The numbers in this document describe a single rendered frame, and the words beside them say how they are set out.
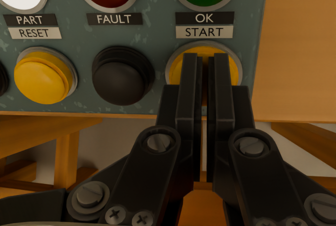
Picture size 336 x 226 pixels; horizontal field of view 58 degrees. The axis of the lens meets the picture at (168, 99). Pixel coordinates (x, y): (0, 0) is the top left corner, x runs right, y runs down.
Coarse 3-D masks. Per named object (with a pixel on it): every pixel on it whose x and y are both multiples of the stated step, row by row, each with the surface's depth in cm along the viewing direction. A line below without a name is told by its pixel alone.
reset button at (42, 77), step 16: (16, 64) 13; (32, 64) 12; (48, 64) 13; (64, 64) 13; (16, 80) 13; (32, 80) 13; (48, 80) 13; (64, 80) 13; (32, 96) 13; (48, 96) 13; (64, 96) 14
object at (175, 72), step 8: (192, 48) 12; (200, 48) 12; (208, 48) 12; (200, 56) 12; (208, 56) 12; (176, 64) 12; (232, 64) 12; (176, 72) 12; (232, 72) 12; (176, 80) 13; (232, 80) 12
